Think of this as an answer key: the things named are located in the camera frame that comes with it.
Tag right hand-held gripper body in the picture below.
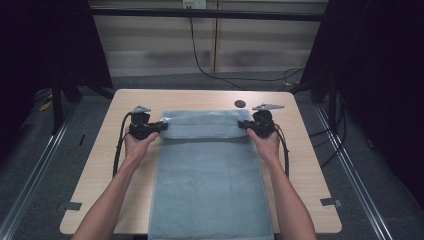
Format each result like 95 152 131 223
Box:
251 103 286 139

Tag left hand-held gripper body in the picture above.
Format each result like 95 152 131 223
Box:
128 105 160 141

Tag grey-blue towel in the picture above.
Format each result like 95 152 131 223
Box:
147 108 276 240

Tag person's left hand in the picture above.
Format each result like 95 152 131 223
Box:
123 131 160 167

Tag person's right hand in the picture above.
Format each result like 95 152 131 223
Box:
246 127 281 165

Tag yellow floor item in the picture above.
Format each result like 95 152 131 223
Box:
38 99 54 112

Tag grey tape strip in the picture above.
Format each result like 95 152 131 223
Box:
56 201 83 212
319 197 344 208

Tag dark curtain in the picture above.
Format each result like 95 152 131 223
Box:
299 0 424 209
0 0 115 164

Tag left hand-held gripper black cable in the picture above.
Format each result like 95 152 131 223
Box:
112 112 133 178

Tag hand-held gripper black cable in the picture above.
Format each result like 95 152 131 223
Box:
273 123 290 178
112 112 133 178

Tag right hand-held gripper black cable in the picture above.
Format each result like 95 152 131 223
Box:
273 123 290 178

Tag black stand post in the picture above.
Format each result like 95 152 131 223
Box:
327 79 338 132
51 86 65 136

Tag black floor cables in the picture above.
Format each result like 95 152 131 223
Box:
307 94 348 168

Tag long black wall cable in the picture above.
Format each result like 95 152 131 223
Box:
188 16 305 92

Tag metal floor rail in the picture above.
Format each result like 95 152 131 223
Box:
314 105 395 240
0 108 74 240

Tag black horizontal frame bar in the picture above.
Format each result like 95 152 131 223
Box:
89 7 327 23

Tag white wall socket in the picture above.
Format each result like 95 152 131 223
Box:
182 0 208 10

